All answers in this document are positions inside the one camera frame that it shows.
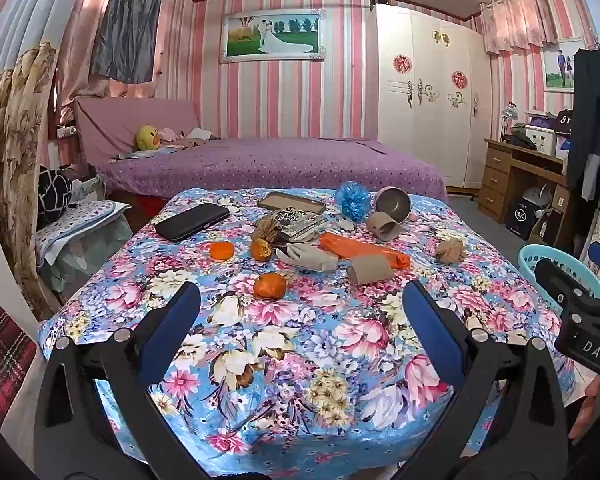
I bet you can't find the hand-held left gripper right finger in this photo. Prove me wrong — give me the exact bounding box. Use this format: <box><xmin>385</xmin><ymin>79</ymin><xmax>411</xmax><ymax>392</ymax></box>
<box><xmin>395</xmin><ymin>280</ymin><xmax>568</xmax><ymax>480</ymax></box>

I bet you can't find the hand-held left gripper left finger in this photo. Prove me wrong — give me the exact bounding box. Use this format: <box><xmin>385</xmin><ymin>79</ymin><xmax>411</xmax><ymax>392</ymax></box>
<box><xmin>34</xmin><ymin>281</ymin><xmax>216</xmax><ymax>480</ymax></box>

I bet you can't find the light blue plastic basket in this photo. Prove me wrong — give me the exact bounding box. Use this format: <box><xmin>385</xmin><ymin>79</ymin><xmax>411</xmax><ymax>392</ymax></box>
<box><xmin>517</xmin><ymin>244</ymin><xmax>600</xmax><ymax>311</ymax></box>

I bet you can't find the blue plastic bag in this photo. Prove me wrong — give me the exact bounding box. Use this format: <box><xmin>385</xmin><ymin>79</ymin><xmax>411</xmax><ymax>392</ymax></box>
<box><xmin>334</xmin><ymin>180</ymin><xmax>372</xmax><ymax>222</ymax></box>

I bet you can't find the person's right hand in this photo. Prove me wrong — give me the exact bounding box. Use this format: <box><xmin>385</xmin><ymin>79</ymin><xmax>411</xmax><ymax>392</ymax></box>
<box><xmin>570</xmin><ymin>377</ymin><xmax>600</xmax><ymax>441</ymax></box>

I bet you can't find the brown cardboard box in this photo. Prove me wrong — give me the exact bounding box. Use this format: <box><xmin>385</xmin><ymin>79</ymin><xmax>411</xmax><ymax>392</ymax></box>
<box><xmin>530</xmin><ymin>207</ymin><xmax>566</xmax><ymax>246</ymax></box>

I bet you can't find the black printed box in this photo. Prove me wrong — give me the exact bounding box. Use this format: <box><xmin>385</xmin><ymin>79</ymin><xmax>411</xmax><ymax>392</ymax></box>
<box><xmin>507</xmin><ymin>197</ymin><xmax>541</xmax><ymax>241</ymax></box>

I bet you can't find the crumpled brown paper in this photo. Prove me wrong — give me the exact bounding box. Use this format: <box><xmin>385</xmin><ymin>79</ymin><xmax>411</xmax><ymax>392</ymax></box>
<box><xmin>434</xmin><ymin>237</ymin><xmax>467</xmax><ymax>265</ymax></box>

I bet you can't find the beige paper cup lying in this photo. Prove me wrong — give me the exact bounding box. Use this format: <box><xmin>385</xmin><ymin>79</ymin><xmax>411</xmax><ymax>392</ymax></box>
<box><xmin>346</xmin><ymin>254</ymin><xmax>395</xmax><ymax>285</ymax></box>

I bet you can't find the white small fan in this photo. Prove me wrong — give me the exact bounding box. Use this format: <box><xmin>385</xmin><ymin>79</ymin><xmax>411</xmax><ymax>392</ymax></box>
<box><xmin>522</xmin><ymin>184</ymin><xmax>553</xmax><ymax>208</ymax></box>

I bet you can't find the black smartphone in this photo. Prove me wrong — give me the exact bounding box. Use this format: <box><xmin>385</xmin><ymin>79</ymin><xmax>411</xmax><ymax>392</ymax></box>
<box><xmin>155</xmin><ymin>203</ymin><xmax>230</xmax><ymax>242</ymax></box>

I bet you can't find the cardboard tube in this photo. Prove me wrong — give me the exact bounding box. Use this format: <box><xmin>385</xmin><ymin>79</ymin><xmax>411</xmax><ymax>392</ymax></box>
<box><xmin>369</xmin><ymin>211</ymin><xmax>403</xmax><ymax>243</ymax></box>

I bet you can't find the wooden desk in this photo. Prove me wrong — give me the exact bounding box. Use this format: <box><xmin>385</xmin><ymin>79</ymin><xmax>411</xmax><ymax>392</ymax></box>
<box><xmin>479</xmin><ymin>137</ymin><xmax>576</xmax><ymax>256</ymax></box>

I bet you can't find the pink steel-lined mug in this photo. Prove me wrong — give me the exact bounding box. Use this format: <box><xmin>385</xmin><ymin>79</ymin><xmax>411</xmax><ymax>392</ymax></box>
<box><xmin>375</xmin><ymin>186</ymin><xmax>413</xmax><ymax>225</ymax></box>

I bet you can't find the polka dot covered stool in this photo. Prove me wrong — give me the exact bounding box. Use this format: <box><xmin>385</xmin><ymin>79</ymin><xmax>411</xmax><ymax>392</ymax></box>
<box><xmin>35</xmin><ymin>200</ymin><xmax>133</xmax><ymax>306</ymax></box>

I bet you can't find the floral tablecloth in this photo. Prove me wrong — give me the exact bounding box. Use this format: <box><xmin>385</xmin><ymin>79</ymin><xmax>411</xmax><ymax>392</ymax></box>
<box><xmin>37</xmin><ymin>187</ymin><xmax>581</xmax><ymax>480</ymax></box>

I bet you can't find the crumpled golden brown wrapper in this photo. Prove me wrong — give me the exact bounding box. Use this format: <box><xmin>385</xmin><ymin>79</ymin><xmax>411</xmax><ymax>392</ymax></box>
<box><xmin>251</xmin><ymin>215</ymin><xmax>281</xmax><ymax>245</ymax></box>

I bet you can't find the white storage box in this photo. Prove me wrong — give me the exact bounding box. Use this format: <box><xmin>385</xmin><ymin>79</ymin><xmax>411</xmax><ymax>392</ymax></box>
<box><xmin>525</xmin><ymin>125</ymin><xmax>561</xmax><ymax>156</ymax></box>

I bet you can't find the grey glove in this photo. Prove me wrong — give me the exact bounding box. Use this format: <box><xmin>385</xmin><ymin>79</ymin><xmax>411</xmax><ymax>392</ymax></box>
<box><xmin>275</xmin><ymin>242</ymin><xmax>340</xmax><ymax>273</ymax></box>

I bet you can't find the hanging black jacket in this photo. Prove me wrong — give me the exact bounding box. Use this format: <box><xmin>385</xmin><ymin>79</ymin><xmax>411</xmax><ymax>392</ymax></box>
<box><xmin>566</xmin><ymin>49</ymin><xmax>600</xmax><ymax>201</ymax></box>

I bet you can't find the brown phone case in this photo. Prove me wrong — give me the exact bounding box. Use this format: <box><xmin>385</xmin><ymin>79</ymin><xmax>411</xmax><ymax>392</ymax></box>
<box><xmin>256</xmin><ymin>191</ymin><xmax>327</xmax><ymax>216</ymax></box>

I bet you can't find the red plaid mat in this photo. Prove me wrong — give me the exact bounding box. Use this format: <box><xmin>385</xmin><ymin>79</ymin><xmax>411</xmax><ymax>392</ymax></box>
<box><xmin>0</xmin><ymin>306</ymin><xmax>37</xmax><ymax>428</ymax></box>

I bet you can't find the desk lamp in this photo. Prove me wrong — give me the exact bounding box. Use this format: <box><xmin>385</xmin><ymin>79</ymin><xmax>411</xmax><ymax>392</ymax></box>
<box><xmin>500</xmin><ymin>102</ymin><xmax>518</xmax><ymax>143</ymax></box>

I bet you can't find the black white patterned bag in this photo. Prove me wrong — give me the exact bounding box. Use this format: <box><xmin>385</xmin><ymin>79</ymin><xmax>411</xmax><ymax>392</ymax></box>
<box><xmin>37</xmin><ymin>167</ymin><xmax>73</xmax><ymax>228</ymax></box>

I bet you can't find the yellow duck plush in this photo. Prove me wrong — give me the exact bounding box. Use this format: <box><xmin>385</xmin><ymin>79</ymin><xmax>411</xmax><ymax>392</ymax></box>
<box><xmin>135</xmin><ymin>125</ymin><xmax>161</xmax><ymax>151</ymax></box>

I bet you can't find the purple dotted bed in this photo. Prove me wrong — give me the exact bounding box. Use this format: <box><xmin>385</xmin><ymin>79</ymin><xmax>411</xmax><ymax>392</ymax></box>
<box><xmin>95</xmin><ymin>137</ymin><xmax>451</xmax><ymax>206</ymax></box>

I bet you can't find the white wardrobe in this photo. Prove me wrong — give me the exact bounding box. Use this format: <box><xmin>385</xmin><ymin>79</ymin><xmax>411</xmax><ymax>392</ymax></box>
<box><xmin>375</xmin><ymin>4</ymin><xmax>493</xmax><ymax>192</ymax></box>

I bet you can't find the pink padded headboard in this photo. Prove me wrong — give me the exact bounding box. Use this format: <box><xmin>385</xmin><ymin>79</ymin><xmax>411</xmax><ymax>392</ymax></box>
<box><xmin>72</xmin><ymin>97</ymin><xmax>203</xmax><ymax>163</ymax></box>

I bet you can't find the pink curtain valance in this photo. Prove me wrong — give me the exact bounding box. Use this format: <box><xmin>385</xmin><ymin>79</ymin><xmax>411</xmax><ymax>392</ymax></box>
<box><xmin>480</xmin><ymin>0</ymin><xmax>561</xmax><ymax>55</ymax></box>

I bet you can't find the pink window curtain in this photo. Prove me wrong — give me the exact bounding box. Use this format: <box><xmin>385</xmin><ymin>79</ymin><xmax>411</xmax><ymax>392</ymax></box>
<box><xmin>57</xmin><ymin>0</ymin><xmax>131</xmax><ymax>123</ymax></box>

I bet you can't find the grey window curtain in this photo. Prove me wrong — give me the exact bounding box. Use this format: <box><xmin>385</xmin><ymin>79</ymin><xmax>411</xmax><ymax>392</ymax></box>
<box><xmin>90</xmin><ymin>0</ymin><xmax>166</xmax><ymax>85</ymax></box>

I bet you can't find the framed wedding picture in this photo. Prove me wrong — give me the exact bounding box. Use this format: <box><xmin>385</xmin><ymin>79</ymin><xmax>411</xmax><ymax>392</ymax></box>
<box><xmin>220</xmin><ymin>9</ymin><xmax>326</xmax><ymax>64</ymax></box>

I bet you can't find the small couple wall poster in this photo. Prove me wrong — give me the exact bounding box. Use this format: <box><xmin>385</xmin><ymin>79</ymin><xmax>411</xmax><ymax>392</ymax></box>
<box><xmin>545</xmin><ymin>37</ymin><xmax>581</xmax><ymax>93</ymax></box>

